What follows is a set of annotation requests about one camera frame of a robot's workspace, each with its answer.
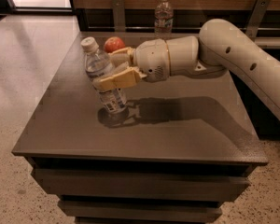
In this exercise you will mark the grey metal bracket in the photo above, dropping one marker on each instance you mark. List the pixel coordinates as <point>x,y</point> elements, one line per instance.
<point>118,10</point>
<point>256,16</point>

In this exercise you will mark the red orange apple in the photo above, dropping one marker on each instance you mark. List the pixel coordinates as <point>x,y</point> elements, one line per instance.
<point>113,43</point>

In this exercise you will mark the lower grey drawer front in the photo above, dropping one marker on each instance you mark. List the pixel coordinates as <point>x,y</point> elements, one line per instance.
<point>140,212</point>

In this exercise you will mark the left grey metal bracket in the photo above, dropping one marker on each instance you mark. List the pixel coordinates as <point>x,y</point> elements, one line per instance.
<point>118,10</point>

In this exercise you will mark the grey drawer cabinet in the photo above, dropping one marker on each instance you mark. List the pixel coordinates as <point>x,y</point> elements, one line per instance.
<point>177,127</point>

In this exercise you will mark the right grey metal bracket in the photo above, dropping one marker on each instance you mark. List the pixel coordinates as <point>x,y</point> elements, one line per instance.
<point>256,16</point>

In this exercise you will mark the blue label plastic bottle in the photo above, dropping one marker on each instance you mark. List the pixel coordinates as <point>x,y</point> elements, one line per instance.
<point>97,64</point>

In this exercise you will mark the upper grey drawer front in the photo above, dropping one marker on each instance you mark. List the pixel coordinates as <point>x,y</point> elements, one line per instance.
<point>141,185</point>

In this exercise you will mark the clear upright water bottle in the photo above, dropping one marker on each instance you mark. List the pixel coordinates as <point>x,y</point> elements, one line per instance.
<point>164,16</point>

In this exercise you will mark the grey drawer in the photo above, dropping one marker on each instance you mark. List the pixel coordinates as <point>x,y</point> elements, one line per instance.
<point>140,212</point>
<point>141,185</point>

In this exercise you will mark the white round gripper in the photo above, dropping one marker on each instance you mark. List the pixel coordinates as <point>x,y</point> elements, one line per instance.
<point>150,59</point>

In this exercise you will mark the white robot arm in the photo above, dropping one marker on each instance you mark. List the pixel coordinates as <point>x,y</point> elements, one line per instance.
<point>220,46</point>

